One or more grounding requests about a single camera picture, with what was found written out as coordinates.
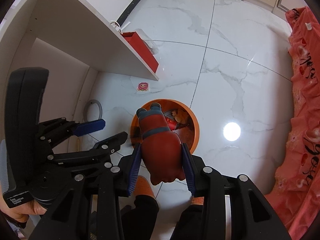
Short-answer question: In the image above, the red soft toy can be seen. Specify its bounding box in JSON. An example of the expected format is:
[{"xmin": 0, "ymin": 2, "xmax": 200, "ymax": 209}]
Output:
[{"xmin": 136, "ymin": 102, "xmax": 185, "ymax": 185}]

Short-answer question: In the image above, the orange trash bin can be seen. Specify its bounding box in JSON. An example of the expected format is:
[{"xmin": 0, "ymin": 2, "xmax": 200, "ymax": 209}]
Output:
[{"xmin": 142, "ymin": 99, "xmax": 200, "ymax": 154}]

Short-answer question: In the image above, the person's left hand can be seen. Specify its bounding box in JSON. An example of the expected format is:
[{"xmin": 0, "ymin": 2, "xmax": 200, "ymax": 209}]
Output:
[{"xmin": 1, "ymin": 194, "xmax": 47, "ymax": 223}]

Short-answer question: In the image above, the orange slipper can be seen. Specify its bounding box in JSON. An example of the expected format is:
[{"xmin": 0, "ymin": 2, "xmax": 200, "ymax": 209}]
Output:
[{"xmin": 133, "ymin": 176, "xmax": 155, "ymax": 199}]

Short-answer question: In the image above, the red bedsheet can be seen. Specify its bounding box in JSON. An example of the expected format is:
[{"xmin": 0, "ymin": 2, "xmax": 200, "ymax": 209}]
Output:
[{"xmin": 266, "ymin": 7, "xmax": 319, "ymax": 239}]

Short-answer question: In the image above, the pink sticker on floor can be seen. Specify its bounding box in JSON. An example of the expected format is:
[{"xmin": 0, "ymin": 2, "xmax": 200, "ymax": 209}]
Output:
[{"xmin": 137, "ymin": 82, "xmax": 150, "ymax": 92}]

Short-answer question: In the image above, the red paper bag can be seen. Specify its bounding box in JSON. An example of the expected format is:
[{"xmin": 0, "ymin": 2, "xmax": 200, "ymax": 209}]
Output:
[{"xmin": 121, "ymin": 31, "xmax": 159, "ymax": 73}]

